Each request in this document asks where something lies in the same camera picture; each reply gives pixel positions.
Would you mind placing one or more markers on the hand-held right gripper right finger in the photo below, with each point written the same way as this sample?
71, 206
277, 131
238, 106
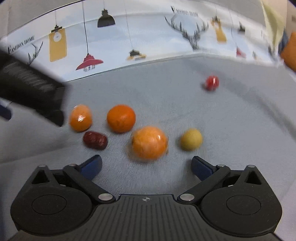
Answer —
201, 168

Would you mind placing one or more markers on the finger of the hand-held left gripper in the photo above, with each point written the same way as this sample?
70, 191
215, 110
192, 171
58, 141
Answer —
5, 112
32, 85

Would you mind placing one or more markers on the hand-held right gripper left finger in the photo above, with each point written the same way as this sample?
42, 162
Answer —
91, 167

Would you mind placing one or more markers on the red date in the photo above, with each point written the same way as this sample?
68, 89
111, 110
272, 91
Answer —
95, 139

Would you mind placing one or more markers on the yellow-green round fruit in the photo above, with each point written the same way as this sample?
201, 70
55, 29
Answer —
191, 139

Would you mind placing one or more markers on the plastic-wrapped tangerine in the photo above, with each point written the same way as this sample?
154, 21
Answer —
149, 143
80, 118

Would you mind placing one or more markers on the red round fruit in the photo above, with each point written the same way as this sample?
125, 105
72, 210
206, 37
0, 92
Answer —
212, 83

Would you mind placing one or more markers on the grey bed cover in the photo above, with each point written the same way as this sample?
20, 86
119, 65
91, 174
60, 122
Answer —
161, 97

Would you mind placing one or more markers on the deer printed blanket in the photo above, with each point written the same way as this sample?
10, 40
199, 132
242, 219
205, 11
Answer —
143, 30

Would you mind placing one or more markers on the orange object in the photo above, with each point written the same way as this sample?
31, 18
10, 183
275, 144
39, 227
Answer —
290, 53

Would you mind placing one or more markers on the pale yellow cloth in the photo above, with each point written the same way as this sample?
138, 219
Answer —
274, 20

